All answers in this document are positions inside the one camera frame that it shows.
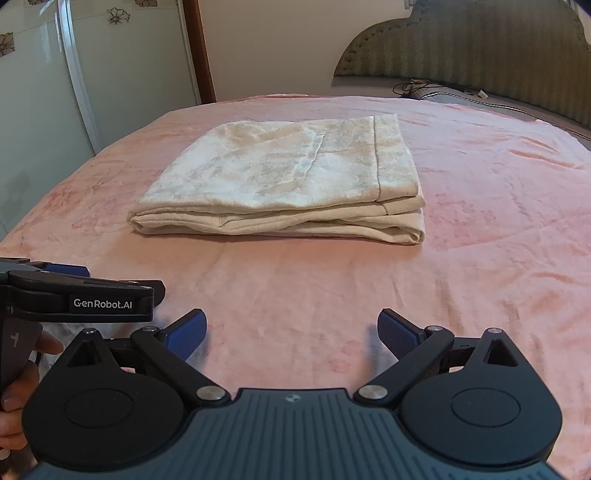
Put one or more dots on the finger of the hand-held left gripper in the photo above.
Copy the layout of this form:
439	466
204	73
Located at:
152	290
69	269

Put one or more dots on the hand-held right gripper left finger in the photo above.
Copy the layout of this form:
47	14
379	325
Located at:
187	336

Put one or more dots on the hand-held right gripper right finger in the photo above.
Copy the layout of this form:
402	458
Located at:
397	336

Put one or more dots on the cream pants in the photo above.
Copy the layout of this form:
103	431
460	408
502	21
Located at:
295	180

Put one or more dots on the person's left hand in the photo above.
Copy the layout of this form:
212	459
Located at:
21	392

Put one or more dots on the pink blanket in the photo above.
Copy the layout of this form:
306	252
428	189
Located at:
485	230

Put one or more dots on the white wardrobe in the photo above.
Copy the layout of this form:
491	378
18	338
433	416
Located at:
41	92

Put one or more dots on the grey pillow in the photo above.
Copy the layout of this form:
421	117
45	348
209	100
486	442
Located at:
531	108

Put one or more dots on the green padded headboard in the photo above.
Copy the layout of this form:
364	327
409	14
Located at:
485	41

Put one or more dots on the brown wooden door frame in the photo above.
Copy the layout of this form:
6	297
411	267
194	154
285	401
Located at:
199	50

